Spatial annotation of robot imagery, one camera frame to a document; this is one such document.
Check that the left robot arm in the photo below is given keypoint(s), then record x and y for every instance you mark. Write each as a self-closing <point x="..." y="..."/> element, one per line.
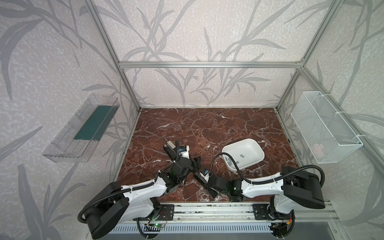
<point x="105" y="210"/>

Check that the clear plastic wall bin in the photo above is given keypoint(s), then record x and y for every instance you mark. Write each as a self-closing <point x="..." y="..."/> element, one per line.
<point x="79" y="138"/>

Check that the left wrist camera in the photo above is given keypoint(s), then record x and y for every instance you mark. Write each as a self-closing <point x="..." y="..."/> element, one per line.
<point x="184" y="152"/>

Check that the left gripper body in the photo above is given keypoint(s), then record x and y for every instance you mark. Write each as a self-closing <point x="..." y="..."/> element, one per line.
<point x="191" y="162"/>

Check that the black stapler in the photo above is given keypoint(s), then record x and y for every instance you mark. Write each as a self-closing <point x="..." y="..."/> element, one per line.
<point x="201" y="180"/>
<point x="170" y="152"/>

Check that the white wire basket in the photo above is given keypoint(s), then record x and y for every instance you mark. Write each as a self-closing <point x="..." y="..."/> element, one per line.
<point x="329" y="137"/>

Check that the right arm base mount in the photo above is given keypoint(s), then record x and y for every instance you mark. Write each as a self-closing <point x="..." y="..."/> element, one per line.
<point x="268" y="213"/>

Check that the beige stapler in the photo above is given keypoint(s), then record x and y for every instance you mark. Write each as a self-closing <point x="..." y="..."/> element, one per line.
<point x="171" y="145"/>

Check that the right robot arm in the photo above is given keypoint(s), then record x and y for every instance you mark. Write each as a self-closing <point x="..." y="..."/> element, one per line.
<point x="288" y="189"/>

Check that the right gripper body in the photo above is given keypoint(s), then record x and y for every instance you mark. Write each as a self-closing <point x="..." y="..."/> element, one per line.
<point x="208" y="183"/>

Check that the aluminium front rail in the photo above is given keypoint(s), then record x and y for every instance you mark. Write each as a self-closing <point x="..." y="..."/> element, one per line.
<point x="227" y="212"/>

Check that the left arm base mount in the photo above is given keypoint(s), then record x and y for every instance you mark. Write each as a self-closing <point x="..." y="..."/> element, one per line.
<point x="164" y="212"/>

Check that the white oval tray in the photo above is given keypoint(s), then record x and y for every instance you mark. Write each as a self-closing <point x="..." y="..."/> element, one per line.
<point x="250" y="148"/>

